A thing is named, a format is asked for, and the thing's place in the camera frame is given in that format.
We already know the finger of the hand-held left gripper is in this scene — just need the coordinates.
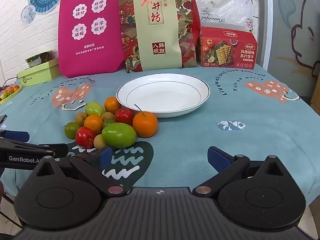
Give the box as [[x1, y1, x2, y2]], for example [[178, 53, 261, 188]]
[[0, 129, 30, 143], [0, 140, 68, 157]]

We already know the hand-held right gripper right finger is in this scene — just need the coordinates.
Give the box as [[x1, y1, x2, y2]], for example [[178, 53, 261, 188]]
[[193, 146, 288, 195]]

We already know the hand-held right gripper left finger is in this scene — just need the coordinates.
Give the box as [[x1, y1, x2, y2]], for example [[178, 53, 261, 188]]
[[32, 145, 127, 196]]

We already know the large green mango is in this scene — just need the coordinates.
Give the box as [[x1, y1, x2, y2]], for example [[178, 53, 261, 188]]
[[101, 122, 137, 148]]

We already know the red apple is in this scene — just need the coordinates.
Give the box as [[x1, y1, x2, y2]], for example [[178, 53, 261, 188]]
[[114, 107, 135, 127], [75, 127, 96, 149]]

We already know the orange with stem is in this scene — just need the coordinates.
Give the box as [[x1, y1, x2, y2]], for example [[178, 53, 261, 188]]
[[132, 104, 158, 138]]

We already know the white plate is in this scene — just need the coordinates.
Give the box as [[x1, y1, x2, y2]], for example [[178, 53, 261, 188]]
[[116, 74, 211, 118]]

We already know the teal printed tablecloth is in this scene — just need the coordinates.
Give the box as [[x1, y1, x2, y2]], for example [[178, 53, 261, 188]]
[[0, 64, 320, 200]]

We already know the yellow tray of candies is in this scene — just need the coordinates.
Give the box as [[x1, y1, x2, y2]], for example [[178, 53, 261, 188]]
[[0, 84, 21, 105]]

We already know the light green box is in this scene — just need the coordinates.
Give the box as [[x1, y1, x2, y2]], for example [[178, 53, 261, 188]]
[[17, 59, 60, 88]]

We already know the green patterned bowl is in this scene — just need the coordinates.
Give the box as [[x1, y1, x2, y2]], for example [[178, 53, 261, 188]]
[[25, 51, 57, 68]]

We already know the pink tote bag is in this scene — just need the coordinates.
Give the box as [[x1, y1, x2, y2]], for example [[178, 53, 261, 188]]
[[58, 0, 125, 78]]

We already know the red cracker box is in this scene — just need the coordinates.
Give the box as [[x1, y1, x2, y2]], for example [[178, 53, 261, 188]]
[[199, 26, 258, 70]]

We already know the red and beige gift bag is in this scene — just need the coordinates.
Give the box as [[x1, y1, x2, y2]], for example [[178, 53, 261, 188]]
[[117, 0, 201, 74]]

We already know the cardboard box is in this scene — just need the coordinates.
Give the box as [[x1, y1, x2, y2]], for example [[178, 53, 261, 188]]
[[310, 62, 320, 117]]

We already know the small blue paper fan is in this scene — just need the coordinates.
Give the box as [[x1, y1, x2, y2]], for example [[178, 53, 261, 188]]
[[21, 4, 36, 22]]

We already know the white floral bag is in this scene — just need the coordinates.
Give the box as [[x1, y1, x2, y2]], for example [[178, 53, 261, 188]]
[[189, 0, 254, 33]]

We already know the cartoon wall sticker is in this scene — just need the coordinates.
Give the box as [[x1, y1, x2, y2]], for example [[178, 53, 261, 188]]
[[277, 0, 320, 55]]

